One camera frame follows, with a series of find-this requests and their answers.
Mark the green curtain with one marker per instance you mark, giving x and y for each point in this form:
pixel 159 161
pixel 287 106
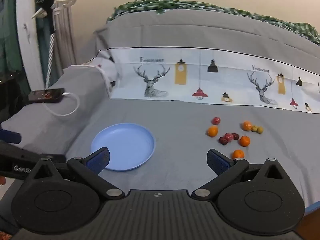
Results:
pixel 10 42

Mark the small wrapped red fruit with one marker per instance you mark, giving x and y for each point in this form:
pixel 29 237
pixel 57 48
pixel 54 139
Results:
pixel 228 137

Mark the white curved frame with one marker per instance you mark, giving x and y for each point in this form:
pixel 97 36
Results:
pixel 27 42

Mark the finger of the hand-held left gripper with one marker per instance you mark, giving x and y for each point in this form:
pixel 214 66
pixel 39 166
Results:
pixel 10 136

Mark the grey deer print sheet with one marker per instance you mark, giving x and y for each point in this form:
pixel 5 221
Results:
pixel 175 110

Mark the small orange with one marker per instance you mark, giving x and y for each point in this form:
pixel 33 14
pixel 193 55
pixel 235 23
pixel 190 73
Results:
pixel 212 131
pixel 238 153
pixel 246 125
pixel 244 141

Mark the white clamp phone stand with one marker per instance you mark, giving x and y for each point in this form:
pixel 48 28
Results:
pixel 62 1

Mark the green checked blanket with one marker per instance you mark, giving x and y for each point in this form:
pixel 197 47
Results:
pixel 200 6

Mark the dark red date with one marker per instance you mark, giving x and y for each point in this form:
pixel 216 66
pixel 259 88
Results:
pixel 235 136
pixel 222 140

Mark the blue plastic plate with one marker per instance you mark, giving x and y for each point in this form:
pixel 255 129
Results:
pixel 125 142

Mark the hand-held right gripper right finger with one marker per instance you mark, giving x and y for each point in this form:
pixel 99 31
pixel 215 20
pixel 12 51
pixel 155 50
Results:
pixel 217 163

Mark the person's left hand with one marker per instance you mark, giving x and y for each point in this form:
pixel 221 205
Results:
pixel 2 181

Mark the plastic red apple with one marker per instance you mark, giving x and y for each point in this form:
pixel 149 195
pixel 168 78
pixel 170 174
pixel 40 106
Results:
pixel 216 120

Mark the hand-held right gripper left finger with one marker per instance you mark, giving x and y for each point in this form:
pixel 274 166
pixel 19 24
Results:
pixel 98 160

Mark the dark object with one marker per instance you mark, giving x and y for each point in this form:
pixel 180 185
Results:
pixel 10 97

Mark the small green jujube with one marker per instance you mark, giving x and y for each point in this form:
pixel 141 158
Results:
pixel 254 128
pixel 260 130

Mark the grey curtain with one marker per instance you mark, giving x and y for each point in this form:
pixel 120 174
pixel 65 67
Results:
pixel 65 37

